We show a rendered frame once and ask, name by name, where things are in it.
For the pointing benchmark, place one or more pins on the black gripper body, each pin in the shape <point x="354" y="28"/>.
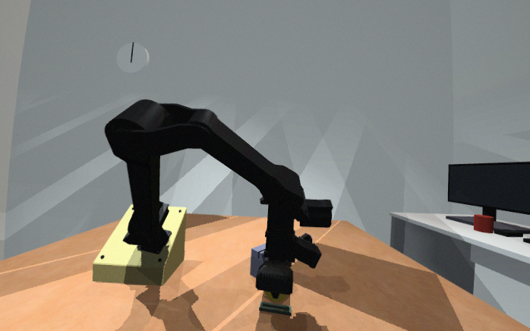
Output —
<point x="276" y="276"/>

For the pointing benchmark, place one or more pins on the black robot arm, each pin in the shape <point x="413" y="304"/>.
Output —
<point x="147" y="130"/>

